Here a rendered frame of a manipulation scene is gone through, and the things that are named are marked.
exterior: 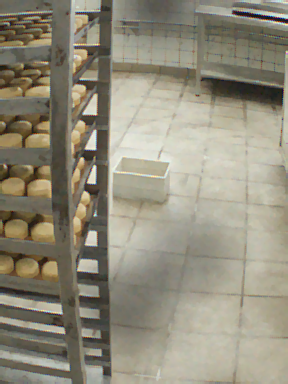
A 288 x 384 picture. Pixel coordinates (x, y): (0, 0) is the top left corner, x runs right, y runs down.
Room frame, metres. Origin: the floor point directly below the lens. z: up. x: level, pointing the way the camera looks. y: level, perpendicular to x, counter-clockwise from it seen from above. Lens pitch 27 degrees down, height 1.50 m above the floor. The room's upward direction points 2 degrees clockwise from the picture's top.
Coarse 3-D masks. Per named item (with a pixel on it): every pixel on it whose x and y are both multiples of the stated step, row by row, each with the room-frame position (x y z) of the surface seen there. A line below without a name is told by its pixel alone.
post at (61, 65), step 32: (64, 0) 0.76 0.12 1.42; (64, 32) 0.76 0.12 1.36; (64, 64) 0.76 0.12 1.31; (64, 96) 0.76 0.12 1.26; (64, 128) 0.76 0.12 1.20; (64, 160) 0.76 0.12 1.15; (64, 192) 0.76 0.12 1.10; (64, 224) 0.76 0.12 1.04; (64, 256) 0.76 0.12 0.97; (64, 288) 0.76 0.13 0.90; (64, 320) 0.76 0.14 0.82
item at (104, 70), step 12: (108, 0) 1.21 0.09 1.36; (108, 24) 1.21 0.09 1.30; (108, 36) 1.21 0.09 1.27; (108, 60) 1.21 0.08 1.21; (108, 72) 1.21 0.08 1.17; (108, 96) 1.21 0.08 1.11; (108, 108) 1.21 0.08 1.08; (96, 132) 1.22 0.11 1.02; (108, 132) 1.21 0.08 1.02; (96, 144) 1.21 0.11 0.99; (108, 144) 1.22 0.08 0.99; (108, 156) 1.22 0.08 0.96; (96, 168) 1.22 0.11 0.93; (108, 168) 1.22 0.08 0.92; (96, 180) 1.22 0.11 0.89; (108, 180) 1.22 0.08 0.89; (108, 192) 1.23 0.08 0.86; (108, 204) 1.23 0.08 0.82; (108, 216) 1.23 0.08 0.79; (108, 228) 1.23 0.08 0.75; (96, 240) 1.22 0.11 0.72; (108, 240) 1.22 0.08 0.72; (108, 252) 1.22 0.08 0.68; (108, 264) 1.22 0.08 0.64; (108, 288) 1.21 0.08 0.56; (108, 312) 1.21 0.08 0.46; (108, 336) 1.21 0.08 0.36; (108, 372) 1.21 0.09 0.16
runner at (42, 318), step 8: (0, 312) 0.81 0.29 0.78; (8, 312) 0.80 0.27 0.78; (16, 312) 0.80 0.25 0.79; (24, 312) 0.80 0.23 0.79; (32, 312) 0.80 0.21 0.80; (24, 320) 0.80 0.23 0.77; (32, 320) 0.80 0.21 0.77; (40, 320) 0.80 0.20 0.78; (48, 320) 0.80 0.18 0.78; (56, 320) 0.80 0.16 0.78
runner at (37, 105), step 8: (24, 96) 0.80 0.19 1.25; (48, 96) 0.80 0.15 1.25; (0, 104) 0.80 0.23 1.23; (8, 104) 0.80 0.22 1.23; (16, 104) 0.80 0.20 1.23; (24, 104) 0.80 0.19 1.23; (32, 104) 0.80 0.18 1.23; (40, 104) 0.80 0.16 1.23; (48, 104) 0.80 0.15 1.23; (72, 104) 0.79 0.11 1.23; (0, 112) 0.80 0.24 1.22; (8, 112) 0.80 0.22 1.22; (16, 112) 0.80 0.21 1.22; (24, 112) 0.80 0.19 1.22; (32, 112) 0.80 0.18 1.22; (40, 112) 0.80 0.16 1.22; (48, 112) 0.80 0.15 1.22; (72, 112) 0.80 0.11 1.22
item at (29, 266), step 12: (84, 192) 1.17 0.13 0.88; (84, 204) 1.14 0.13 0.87; (84, 216) 1.09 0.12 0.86; (0, 252) 0.91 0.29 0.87; (12, 252) 0.90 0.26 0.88; (0, 264) 0.85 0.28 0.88; (12, 264) 0.86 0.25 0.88; (24, 264) 0.86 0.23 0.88; (36, 264) 0.86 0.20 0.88; (48, 264) 0.86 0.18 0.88; (24, 276) 0.83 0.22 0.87; (36, 276) 0.85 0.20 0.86; (48, 276) 0.83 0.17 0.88
